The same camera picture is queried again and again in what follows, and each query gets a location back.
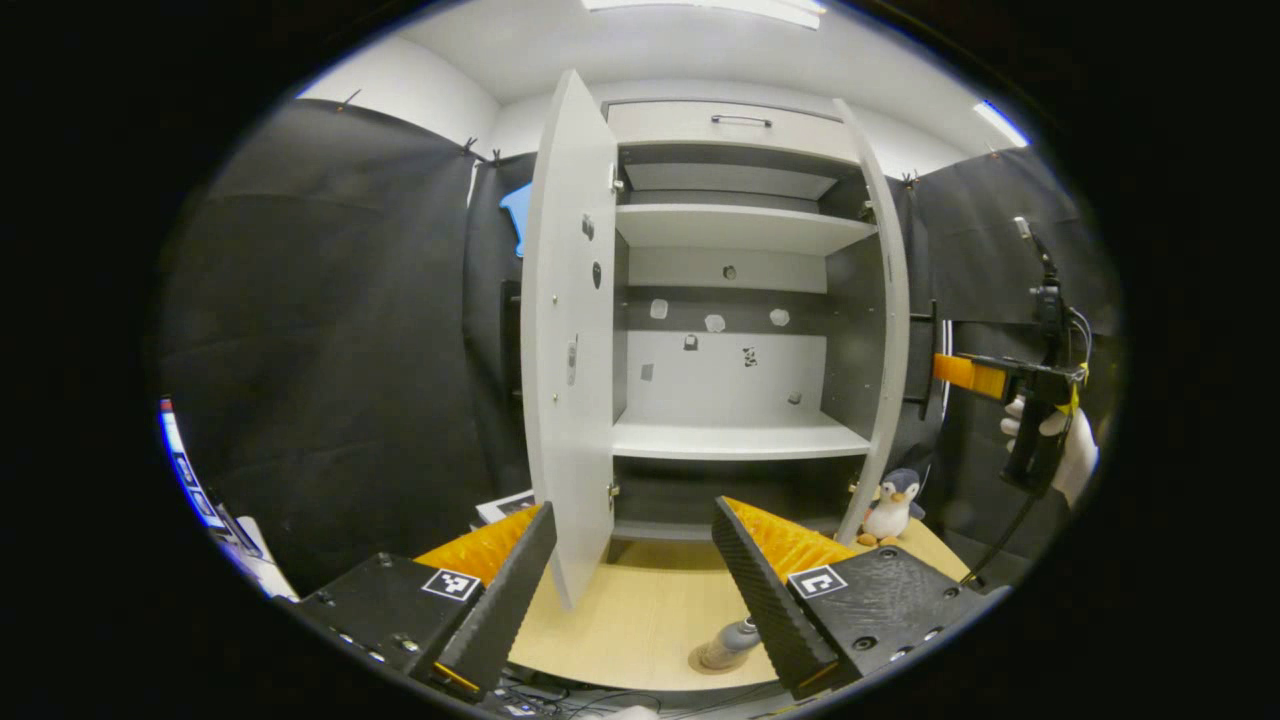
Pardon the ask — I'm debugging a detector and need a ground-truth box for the white cabinet door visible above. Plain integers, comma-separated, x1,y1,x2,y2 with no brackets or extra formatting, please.
520,68,621,611
832,97,913,546

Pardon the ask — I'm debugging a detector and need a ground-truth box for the penguin plush toy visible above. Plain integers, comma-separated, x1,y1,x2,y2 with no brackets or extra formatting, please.
858,468,927,548

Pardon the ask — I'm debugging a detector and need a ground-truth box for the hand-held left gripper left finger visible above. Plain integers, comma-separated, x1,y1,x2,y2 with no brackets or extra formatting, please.
290,502,559,701

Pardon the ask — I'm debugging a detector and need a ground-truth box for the white printed card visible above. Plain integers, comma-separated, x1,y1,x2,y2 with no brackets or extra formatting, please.
475,490,541,527

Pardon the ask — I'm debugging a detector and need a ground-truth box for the long ceiling light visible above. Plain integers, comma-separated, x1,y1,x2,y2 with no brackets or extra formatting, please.
580,0,829,29

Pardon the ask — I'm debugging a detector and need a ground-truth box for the bundle of thin cables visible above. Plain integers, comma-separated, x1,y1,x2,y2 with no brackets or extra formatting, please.
490,675,701,720

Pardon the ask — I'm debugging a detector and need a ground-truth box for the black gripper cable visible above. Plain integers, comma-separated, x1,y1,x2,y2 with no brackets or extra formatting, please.
960,488,1043,587

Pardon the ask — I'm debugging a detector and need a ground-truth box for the small ceiling light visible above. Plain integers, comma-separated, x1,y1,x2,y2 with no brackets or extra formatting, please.
975,98,1031,149

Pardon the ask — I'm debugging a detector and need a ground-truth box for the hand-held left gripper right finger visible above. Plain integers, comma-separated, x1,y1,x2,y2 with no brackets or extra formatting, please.
712,495,991,701

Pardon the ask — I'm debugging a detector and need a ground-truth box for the white and grey cabinet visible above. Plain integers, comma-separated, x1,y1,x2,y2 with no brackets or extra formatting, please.
605,100,891,541

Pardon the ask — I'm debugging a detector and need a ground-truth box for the white blue-edged object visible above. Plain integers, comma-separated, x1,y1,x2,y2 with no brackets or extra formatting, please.
158,398,301,601

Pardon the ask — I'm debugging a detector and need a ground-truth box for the silver bottle with pink label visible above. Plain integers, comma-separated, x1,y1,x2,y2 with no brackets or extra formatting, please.
697,617,762,671

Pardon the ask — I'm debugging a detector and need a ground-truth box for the white cabinet drawer with handle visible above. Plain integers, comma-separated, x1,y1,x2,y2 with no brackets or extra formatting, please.
606,100,861,163

